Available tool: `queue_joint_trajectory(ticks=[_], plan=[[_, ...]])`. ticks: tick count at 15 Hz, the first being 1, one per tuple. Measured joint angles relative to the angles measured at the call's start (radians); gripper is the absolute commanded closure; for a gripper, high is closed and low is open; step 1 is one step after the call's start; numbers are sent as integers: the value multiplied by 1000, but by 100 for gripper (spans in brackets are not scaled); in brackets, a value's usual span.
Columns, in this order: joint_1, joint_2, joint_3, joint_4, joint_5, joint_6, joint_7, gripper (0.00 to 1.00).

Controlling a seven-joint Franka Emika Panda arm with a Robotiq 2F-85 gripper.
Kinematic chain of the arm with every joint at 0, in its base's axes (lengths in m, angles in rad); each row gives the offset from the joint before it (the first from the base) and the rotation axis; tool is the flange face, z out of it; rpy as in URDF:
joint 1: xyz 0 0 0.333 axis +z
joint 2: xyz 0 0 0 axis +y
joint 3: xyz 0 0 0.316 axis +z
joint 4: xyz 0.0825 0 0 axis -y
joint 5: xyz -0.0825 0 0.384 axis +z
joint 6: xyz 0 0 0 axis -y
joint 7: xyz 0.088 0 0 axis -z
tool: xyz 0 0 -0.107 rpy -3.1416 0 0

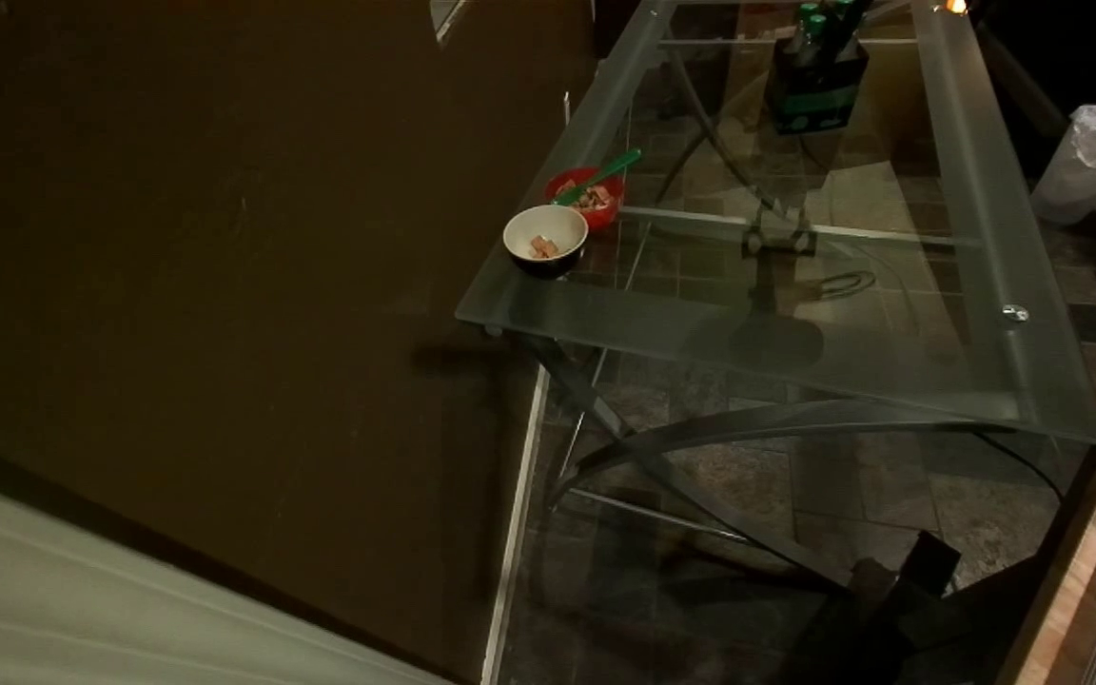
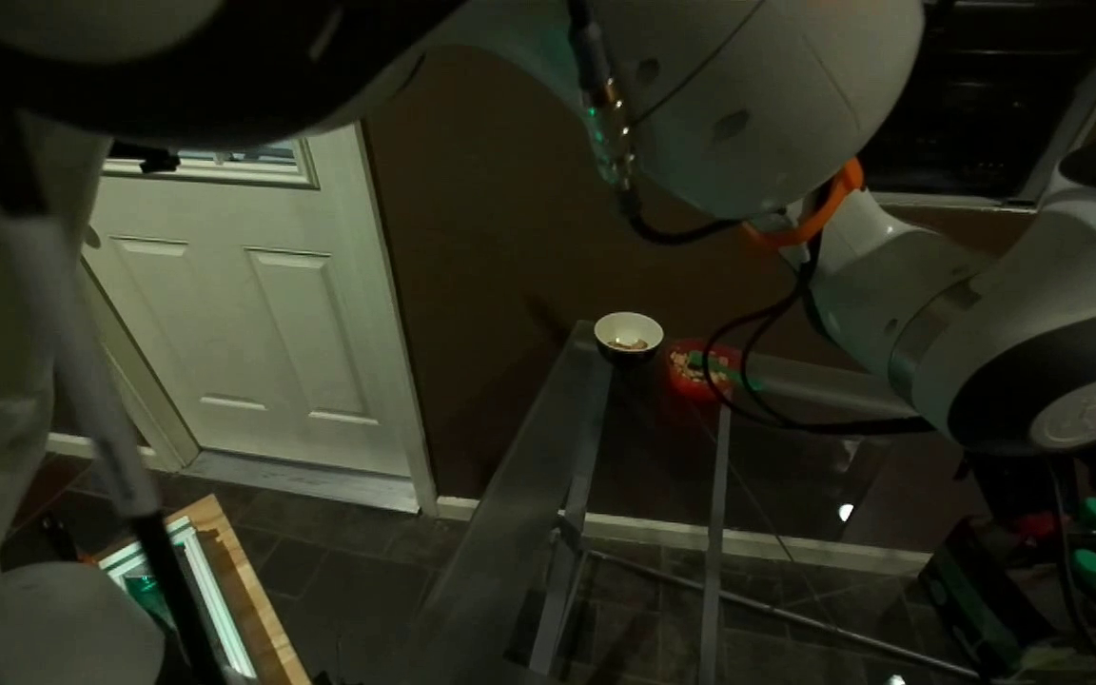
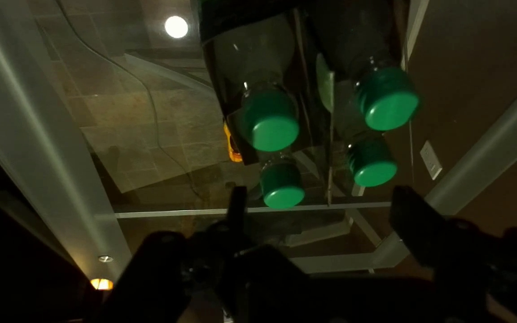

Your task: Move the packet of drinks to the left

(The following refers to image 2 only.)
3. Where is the black cardboard drink carrier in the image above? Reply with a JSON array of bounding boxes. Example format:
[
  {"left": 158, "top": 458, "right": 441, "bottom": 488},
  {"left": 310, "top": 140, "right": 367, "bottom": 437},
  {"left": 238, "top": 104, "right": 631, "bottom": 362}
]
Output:
[{"left": 920, "top": 520, "right": 1037, "bottom": 678}]

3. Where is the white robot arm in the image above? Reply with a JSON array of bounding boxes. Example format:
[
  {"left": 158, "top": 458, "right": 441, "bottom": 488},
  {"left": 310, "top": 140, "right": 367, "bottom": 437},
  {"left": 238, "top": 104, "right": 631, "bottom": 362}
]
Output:
[{"left": 0, "top": 0, "right": 1096, "bottom": 685}]

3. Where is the red and green snack packet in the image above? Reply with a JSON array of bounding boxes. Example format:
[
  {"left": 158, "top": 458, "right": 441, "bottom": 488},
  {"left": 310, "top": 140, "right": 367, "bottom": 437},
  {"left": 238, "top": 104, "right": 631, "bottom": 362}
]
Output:
[{"left": 668, "top": 346, "right": 743, "bottom": 404}]

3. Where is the white ceramic bowl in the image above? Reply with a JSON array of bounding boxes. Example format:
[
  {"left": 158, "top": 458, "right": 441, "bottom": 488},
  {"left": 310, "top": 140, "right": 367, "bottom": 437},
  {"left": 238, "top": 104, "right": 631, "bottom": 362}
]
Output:
[{"left": 592, "top": 312, "right": 668, "bottom": 362}]

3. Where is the white panel door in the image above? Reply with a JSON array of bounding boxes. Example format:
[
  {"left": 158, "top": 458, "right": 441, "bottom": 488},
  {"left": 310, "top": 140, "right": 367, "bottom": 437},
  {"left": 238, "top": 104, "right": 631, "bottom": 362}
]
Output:
[{"left": 84, "top": 127, "right": 432, "bottom": 515}]

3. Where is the wooden framed mirror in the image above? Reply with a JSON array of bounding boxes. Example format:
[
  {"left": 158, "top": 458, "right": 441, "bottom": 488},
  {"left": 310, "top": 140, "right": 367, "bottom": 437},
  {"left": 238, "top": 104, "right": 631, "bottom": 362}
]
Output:
[{"left": 96, "top": 489, "right": 314, "bottom": 685}]

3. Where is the glass desk with metal frame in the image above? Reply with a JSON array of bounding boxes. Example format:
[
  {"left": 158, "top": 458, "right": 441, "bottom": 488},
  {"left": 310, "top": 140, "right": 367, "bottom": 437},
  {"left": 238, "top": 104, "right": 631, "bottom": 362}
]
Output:
[{"left": 386, "top": 316, "right": 1096, "bottom": 685}]

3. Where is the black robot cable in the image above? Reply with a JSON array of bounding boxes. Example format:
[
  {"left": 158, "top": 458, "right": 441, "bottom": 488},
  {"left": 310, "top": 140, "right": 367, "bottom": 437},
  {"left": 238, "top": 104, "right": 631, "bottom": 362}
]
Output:
[{"left": 569, "top": 0, "right": 944, "bottom": 440}]

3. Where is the orange cable ring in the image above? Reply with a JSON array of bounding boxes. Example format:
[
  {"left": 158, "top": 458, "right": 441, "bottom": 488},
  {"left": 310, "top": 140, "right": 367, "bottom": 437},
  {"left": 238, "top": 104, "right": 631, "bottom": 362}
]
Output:
[{"left": 738, "top": 154, "right": 867, "bottom": 253}]

